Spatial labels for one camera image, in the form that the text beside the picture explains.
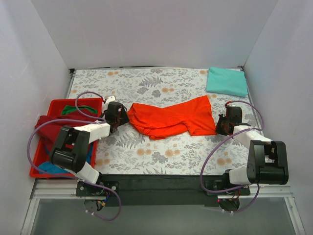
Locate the floral patterned table mat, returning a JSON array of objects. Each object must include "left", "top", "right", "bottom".
[{"left": 68, "top": 68, "right": 261, "bottom": 175}]

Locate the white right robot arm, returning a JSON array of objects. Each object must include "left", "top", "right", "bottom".
[{"left": 216, "top": 105, "right": 289, "bottom": 195}]

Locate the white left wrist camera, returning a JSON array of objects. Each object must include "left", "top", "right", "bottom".
[{"left": 103, "top": 95, "right": 115, "bottom": 104}]

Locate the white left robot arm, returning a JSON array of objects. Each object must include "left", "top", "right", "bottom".
[{"left": 49, "top": 101, "right": 129, "bottom": 196}]

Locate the green t shirt in bin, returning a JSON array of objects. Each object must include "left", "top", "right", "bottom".
[{"left": 61, "top": 105, "right": 98, "bottom": 115}]

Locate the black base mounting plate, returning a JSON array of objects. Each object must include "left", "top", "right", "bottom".
[{"left": 75, "top": 173, "right": 251, "bottom": 208}]

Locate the orange t shirt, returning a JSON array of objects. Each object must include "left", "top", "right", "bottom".
[{"left": 127, "top": 95, "right": 216, "bottom": 140}]

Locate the folded teal t shirt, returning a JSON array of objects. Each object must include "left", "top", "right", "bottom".
[{"left": 206, "top": 67, "right": 248, "bottom": 97}]

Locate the red plastic bin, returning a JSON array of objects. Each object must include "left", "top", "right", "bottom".
[{"left": 29, "top": 98, "right": 102, "bottom": 178}]

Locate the blue t shirt in bin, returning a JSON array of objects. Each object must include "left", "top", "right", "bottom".
[{"left": 38, "top": 144, "right": 93, "bottom": 174}]

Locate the dark red t shirt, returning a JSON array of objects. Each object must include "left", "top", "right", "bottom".
[{"left": 35, "top": 116, "right": 84, "bottom": 152}]

